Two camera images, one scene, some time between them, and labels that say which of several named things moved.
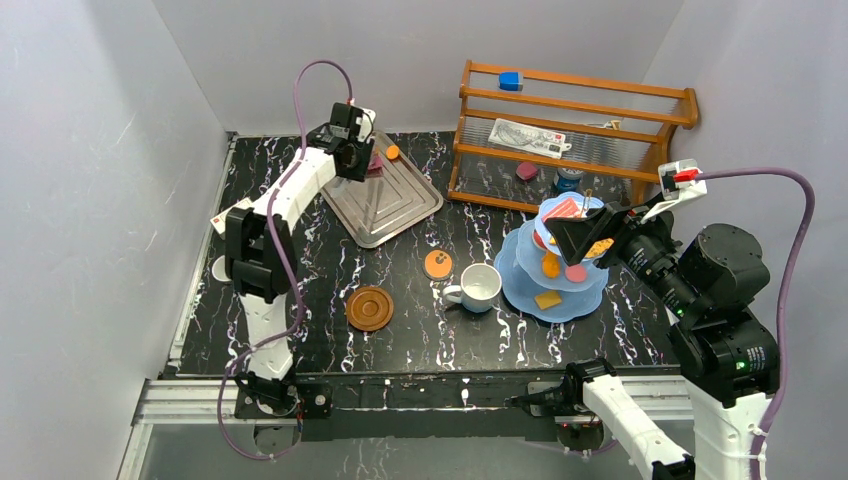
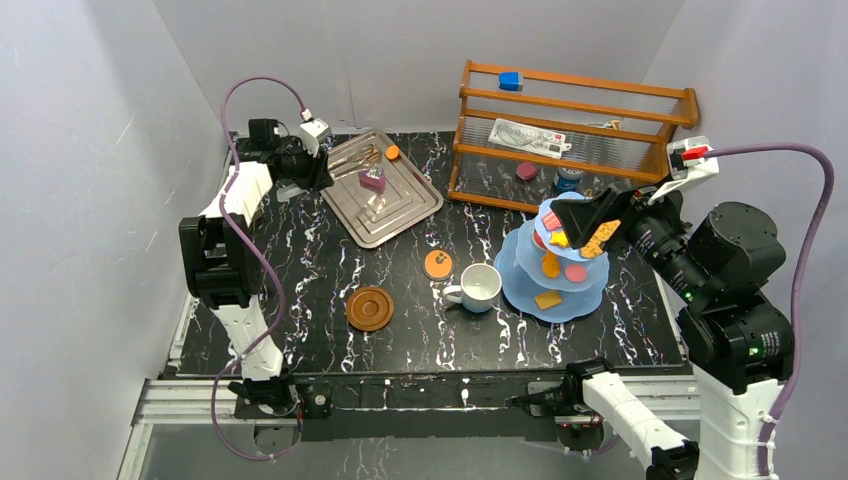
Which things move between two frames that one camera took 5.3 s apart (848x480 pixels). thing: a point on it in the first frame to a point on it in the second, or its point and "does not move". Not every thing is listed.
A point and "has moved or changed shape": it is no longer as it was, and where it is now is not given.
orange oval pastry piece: (551, 264) does not move
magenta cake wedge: (376, 167) to (373, 179)
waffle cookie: (599, 248) does not move
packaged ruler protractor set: (529, 138) does not move
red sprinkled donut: (538, 240) does not move
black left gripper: (370, 153) to (315, 171)
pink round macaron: (576, 273) does not move
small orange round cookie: (392, 152) does not move
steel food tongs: (338, 183) has moved or changed shape
